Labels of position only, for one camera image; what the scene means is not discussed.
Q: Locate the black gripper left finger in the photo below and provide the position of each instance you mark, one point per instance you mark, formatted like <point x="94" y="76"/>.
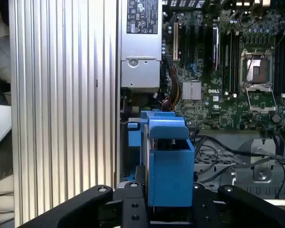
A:
<point x="130" y="209"/>

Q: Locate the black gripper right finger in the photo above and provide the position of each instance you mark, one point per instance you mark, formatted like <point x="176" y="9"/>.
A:
<point x="251" y="209"/>

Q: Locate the grey metal disk bay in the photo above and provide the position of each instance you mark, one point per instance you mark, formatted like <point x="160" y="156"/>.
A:
<point x="261" y="173"/>

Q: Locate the black RAM slot bank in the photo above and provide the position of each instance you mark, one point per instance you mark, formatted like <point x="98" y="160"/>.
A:
<point x="283" y="69"/>
<point x="234" y="61"/>

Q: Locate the white expansion slot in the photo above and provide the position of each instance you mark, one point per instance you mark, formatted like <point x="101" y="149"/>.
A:
<point x="175" y="42"/>

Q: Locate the black expansion slot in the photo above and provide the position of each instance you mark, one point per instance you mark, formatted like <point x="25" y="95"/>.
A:
<point x="183" y="45"/>
<point x="192" y="45"/>

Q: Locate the dark grey PC case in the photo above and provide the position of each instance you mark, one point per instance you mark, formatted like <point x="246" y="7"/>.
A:
<point x="242" y="140"/>

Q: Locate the blue plastic bay clip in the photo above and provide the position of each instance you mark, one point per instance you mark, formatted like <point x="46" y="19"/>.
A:
<point x="133" y="139"/>

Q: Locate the metal socket cover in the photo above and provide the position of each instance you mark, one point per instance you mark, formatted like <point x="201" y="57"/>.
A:
<point x="263" y="108"/>

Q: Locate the green motherboard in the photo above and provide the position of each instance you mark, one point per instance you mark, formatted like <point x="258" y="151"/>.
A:
<point x="204" y="111"/>

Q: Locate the silver finned heatsink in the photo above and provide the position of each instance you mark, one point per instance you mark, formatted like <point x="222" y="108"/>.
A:
<point x="192" y="90"/>

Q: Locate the silver power supply unit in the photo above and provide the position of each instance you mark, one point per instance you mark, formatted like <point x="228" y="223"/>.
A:
<point x="140" y="73"/>

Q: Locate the CPU socket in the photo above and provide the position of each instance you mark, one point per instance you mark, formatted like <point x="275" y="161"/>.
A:
<point x="256" y="71"/>

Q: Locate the thin metal locking lever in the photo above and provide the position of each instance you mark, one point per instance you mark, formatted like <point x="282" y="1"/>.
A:
<point x="250" y="64"/>
<point x="280" y="38"/>

